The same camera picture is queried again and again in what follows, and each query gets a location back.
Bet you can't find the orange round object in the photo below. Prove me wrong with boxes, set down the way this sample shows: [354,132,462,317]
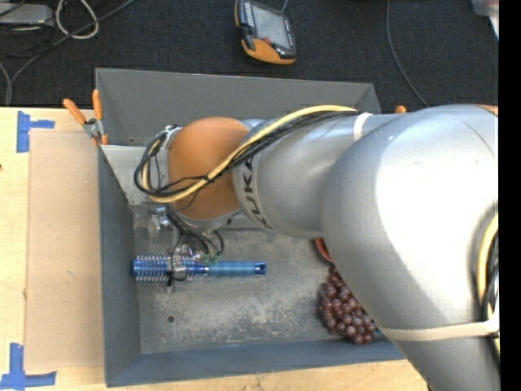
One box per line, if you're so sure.
[312,237,334,263]

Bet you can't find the grey metal bin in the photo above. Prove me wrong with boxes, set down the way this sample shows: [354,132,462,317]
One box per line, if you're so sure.
[94,67,409,389]

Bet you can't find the brown cardboard board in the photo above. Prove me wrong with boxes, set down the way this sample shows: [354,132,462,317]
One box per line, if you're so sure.
[23,130,105,373]

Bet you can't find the dark red toy grape bunch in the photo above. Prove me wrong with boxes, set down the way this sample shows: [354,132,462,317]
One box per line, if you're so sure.
[317,264,382,346]

